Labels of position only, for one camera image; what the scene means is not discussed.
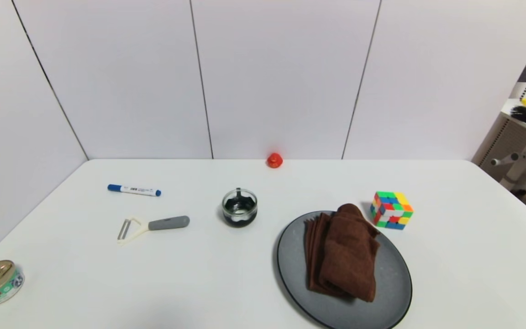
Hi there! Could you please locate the cream peeler with gray handle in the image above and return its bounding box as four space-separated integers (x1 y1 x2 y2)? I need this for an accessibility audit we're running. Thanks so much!
117 215 190 245

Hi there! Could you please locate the blue white whiteboard marker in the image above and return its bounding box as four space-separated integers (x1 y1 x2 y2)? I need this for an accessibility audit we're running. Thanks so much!
107 184 162 197

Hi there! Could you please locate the gray round plate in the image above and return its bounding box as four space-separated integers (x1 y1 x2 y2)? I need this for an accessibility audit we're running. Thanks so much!
276 210 413 329

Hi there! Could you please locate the brown cloth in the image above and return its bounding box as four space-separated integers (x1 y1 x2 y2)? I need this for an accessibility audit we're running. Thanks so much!
303 203 381 303

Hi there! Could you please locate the multicolour puzzle cube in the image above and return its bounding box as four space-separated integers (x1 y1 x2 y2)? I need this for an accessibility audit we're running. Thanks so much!
370 191 414 230

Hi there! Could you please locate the small glass bowl dark insert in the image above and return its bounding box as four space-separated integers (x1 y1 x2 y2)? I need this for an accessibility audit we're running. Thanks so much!
221 187 258 228

